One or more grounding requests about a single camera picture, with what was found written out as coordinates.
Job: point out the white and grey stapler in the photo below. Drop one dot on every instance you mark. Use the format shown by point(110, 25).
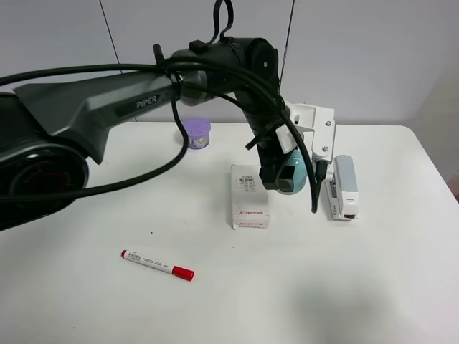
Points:
point(342, 189)

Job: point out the teal crank pencil sharpener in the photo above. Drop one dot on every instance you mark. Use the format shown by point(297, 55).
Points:
point(296, 159)

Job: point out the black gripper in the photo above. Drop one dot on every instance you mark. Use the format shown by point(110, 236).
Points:
point(275, 144)

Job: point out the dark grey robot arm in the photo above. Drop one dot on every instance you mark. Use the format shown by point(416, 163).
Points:
point(50, 130)

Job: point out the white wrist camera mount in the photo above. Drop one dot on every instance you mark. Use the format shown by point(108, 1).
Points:
point(316, 126)

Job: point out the white cardboard box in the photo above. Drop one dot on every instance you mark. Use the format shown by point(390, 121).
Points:
point(249, 198)

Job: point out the purple round container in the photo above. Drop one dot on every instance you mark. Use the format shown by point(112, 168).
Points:
point(198, 131)

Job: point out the red and white marker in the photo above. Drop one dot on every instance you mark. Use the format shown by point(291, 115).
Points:
point(177, 271)

